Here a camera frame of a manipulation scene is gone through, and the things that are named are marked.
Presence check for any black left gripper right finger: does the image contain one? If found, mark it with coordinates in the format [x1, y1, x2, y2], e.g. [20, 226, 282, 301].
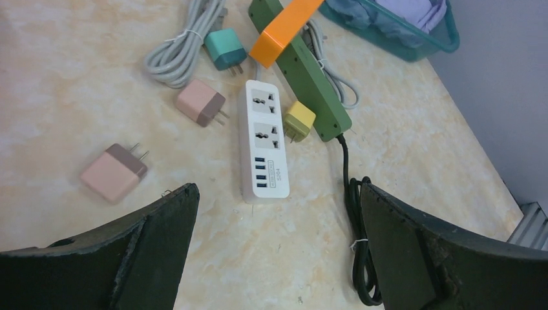
[361, 184, 547, 309]

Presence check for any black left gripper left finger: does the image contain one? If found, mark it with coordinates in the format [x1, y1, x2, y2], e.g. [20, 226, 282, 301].
[1, 183, 200, 309]

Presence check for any orange power strip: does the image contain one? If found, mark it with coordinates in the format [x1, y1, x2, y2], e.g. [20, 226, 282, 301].
[249, 0, 322, 68]

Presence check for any yellow plug adapter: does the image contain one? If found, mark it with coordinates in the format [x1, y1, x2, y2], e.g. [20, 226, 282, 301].
[282, 101, 316, 143]

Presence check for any teal plug adapter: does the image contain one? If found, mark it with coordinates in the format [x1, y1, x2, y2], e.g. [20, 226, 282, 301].
[204, 28, 248, 76]

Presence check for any white power strip with USB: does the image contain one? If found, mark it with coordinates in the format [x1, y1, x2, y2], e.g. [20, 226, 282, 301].
[237, 79, 290, 205]

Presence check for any green power strip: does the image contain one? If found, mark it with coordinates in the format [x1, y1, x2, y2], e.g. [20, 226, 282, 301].
[248, 0, 352, 142]

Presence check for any teal plastic basket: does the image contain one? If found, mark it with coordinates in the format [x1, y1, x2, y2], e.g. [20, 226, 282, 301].
[319, 1, 460, 63]

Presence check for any lavender cloth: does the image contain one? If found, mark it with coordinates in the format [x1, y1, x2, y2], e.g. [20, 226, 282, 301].
[326, 0, 447, 48]

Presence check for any black power cable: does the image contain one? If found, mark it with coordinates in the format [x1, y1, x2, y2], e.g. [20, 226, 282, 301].
[336, 134, 383, 307]

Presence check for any grey coiled cable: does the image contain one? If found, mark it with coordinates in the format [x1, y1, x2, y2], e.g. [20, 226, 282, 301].
[143, 0, 227, 89]

